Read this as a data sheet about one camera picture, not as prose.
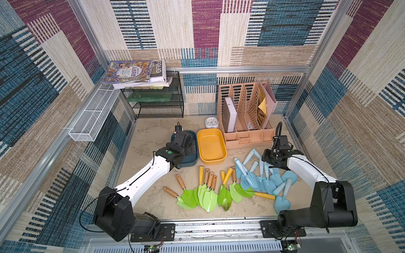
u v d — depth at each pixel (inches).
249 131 39.1
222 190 32.2
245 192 33.5
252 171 36.1
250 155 38.0
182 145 24.9
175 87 34.1
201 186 34.0
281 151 27.3
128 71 32.1
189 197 32.8
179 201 32.5
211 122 45.0
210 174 35.1
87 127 35.9
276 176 35.2
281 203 32.0
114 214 15.9
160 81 31.7
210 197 32.4
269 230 28.8
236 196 32.8
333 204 16.7
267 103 36.1
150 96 38.0
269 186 34.3
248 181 34.2
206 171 35.5
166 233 28.9
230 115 37.0
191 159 36.1
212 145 41.2
